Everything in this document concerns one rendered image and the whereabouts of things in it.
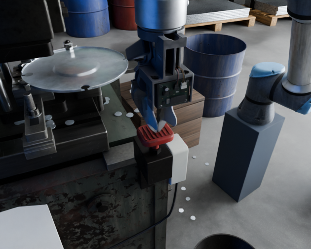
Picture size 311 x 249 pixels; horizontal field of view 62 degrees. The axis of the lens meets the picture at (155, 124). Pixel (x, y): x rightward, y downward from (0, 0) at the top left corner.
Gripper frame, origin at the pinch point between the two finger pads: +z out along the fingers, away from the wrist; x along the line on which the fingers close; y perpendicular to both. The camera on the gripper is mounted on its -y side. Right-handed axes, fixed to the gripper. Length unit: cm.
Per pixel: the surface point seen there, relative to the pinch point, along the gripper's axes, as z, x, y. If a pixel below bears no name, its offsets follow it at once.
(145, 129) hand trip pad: 1.7, -1.8, -1.2
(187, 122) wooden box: 57, 46, -64
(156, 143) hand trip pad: 2.3, -1.0, 3.0
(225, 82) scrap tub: 49, 86, -85
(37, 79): -0.5, -20.9, -29.1
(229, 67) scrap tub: 39, 87, -85
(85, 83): -0.5, -9.9, -22.1
